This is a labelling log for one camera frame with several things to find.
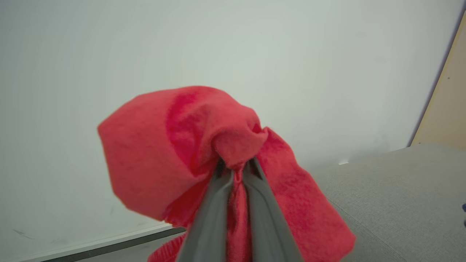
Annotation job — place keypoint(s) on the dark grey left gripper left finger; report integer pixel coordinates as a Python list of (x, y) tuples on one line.
[(209, 222)]

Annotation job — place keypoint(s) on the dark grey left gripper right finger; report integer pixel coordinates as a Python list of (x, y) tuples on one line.
[(267, 225)]

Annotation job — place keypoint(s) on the red garment with white trim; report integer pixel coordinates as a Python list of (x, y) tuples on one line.
[(153, 156)]

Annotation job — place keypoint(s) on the grey fabric sofa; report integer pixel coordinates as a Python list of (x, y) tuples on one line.
[(397, 203)]

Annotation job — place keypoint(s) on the beige wooden panel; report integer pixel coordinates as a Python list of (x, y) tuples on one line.
[(447, 109)]

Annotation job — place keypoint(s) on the white and black wall baseboard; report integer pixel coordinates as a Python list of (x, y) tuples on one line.
[(109, 243)]

